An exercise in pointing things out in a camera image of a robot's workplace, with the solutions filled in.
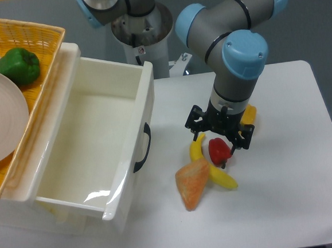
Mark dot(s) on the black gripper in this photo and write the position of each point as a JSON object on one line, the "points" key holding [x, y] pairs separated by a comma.
{"points": [[222, 123]]}

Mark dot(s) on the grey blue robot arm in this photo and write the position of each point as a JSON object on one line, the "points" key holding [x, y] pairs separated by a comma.
{"points": [[221, 36]]}

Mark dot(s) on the orange triangle bread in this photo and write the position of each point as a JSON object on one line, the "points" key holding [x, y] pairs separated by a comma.
{"points": [[191, 180]]}

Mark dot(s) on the red toy bell pepper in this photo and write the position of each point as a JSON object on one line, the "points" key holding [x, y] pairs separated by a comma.
{"points": [[219, 152]]}

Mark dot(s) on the yellow toy banana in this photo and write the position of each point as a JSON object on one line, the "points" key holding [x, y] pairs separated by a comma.
{"points": [[217, 176]]}

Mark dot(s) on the white plastic drawer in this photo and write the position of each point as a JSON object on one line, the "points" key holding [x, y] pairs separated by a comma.
{"points": [[102, 141]]}

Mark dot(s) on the white drawer cabinet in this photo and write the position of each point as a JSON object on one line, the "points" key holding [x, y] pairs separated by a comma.
{"points": [[18, 204]]}

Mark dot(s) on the green toy bell pepper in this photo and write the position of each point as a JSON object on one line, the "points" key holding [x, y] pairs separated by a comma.
{"points": [[21, 66]]}

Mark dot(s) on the pink round plate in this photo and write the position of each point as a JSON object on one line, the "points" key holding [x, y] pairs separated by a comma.
{"points": [[14, 115]]}

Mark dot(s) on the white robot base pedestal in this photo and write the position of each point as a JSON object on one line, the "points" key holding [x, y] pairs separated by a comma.
{"points": [[144, 39]]}

